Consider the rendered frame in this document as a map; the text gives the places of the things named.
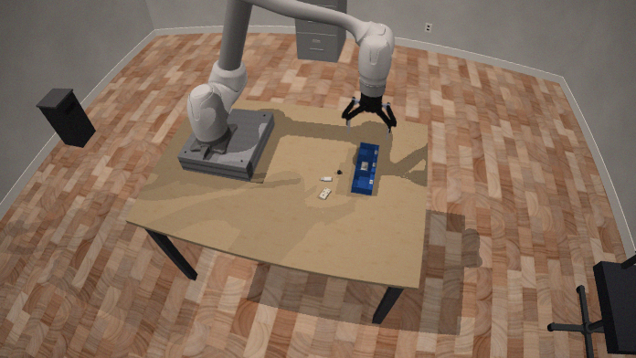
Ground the blue rack of bins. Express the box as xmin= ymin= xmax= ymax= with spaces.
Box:
xmin=351 ymin=142 xmax=379 ymax=195

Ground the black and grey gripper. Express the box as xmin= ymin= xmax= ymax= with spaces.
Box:
xmin=342 ymin=93 xmax=397 ymax=140

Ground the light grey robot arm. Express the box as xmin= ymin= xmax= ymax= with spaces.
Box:
xmin=187 ymin=0 xmax=395 ymax=159

